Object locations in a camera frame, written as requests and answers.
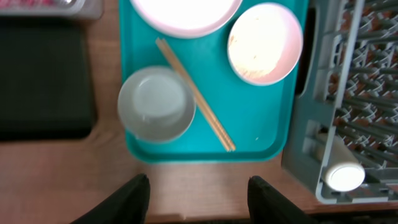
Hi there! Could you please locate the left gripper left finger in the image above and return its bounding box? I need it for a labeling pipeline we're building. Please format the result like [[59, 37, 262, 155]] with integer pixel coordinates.
[[72, 174, 150, 224]]

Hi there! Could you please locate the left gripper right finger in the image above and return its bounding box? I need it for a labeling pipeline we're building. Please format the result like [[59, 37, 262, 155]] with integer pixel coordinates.
[[248, 175, 317, 224]]

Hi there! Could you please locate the white cup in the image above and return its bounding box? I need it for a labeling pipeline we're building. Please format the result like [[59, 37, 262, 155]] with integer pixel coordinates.
[[322, 136, 366, 192]]

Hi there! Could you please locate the grey shallow bowl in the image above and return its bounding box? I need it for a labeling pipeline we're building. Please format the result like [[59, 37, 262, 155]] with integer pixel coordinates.
[[118, 65, 197, 143]]

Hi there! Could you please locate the red snack wrapper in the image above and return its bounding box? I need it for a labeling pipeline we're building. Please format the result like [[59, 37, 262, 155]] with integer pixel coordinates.
[[1, 0, 54, 7]]

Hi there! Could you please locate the teal serving tray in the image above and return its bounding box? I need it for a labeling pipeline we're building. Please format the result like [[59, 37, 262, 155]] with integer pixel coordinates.
[[119, 0, 308, 163]]

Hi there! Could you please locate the black tray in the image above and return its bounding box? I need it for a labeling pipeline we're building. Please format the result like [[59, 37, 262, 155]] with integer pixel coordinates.
[[1, 17, 96, 141]]

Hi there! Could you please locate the wooden chopstick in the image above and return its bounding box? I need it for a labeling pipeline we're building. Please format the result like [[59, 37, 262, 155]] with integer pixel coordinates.
[[155, 38, 236, 152], [155, 39, 233, 152]]

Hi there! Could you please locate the grey dish rack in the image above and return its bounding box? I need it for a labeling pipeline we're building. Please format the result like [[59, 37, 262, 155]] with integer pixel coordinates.
[[282, 0, 397, 204]]

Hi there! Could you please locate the white round plate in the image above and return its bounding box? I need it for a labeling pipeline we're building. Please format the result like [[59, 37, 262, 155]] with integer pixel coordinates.
[[131, 0, 242, 39]]

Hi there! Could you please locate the clear plastic bin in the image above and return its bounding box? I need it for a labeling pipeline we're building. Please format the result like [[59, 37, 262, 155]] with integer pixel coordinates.
[[1, 0, 104, 19]]

